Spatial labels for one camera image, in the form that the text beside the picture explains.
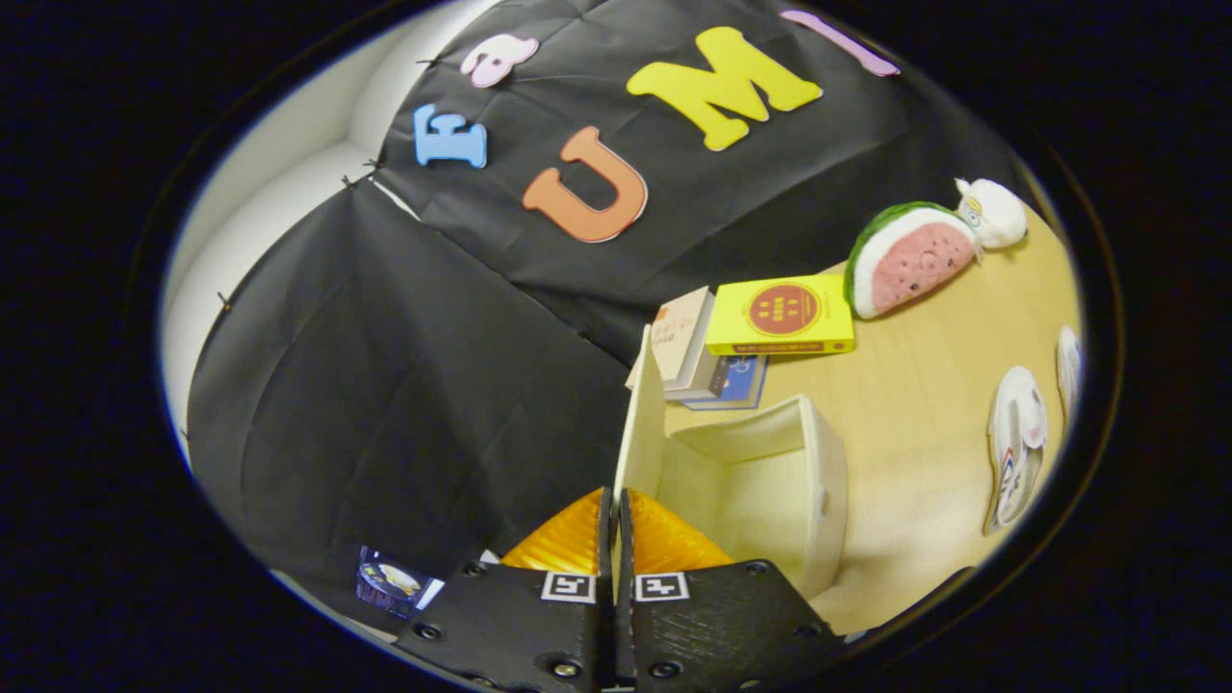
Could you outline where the watermelon slice plush toy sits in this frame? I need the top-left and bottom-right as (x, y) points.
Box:
(845, 200), (983, 321)

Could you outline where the small printed packet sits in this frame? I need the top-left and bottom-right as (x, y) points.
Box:
(356, 546), (446, 619)

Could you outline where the blue book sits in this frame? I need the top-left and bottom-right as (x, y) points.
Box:
(681, 354), (770, 412)

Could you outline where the white canvas shoe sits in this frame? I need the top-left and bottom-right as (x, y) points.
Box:
(1055, 325), (1085, 424)
(984, 366), (1048, 536)

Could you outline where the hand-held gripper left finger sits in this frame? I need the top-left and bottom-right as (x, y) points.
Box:
(393, 487), (617, 693)

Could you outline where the white plush toy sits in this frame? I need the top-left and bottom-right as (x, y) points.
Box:
(953, 177), (1029, 251)

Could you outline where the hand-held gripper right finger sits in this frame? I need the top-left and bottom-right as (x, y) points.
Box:
(616, 487), (850, 693)

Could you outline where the yellow book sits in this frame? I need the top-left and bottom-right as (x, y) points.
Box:
(705, 273), (856, 357)

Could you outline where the beige storage box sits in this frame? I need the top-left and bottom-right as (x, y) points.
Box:
(613, 325), (850, 600)

